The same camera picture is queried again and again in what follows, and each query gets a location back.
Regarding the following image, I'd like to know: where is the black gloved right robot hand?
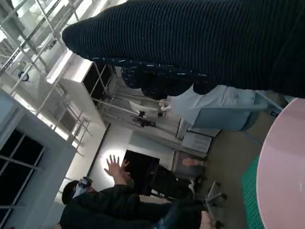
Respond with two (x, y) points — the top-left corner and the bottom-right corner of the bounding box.
(61, 0), (305, 100)

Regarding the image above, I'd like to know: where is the pink bowl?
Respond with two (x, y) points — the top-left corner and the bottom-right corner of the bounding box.
(257, 97), (305, 229)

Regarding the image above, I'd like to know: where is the white desk monitor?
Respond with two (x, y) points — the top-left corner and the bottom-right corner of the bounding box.
(128, 100), (158, 118)

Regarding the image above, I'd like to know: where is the white cabinet with dark doors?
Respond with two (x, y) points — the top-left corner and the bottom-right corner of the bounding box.
(46, 51), (117, 107)

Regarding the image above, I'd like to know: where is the black screen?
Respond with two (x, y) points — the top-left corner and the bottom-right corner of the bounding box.
(125, 149), (161, 191)

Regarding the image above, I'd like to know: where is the person in striped clothing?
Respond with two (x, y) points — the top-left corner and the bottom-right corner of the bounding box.
(142, 156), (205, 201)

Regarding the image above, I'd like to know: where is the grey chair star base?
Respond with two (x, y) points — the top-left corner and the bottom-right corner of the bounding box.
(189, 176), (227, 212)

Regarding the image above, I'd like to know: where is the green cutting mat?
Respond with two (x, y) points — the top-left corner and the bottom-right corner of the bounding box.
(240, 156), (263, 224)

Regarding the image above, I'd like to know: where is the round ceiling fixture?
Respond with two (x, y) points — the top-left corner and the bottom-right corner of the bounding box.
(18, 70), (31, 83)

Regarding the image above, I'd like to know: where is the person wearing headset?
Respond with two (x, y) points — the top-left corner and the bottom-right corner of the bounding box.
(58, 154), (203, 229)

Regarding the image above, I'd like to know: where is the dark paned window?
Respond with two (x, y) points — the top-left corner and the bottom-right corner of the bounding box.
(0, 128), (46, 215)

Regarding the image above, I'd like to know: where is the white drawer pedestal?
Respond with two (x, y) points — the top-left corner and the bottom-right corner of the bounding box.
(183, 130), (213, 153)

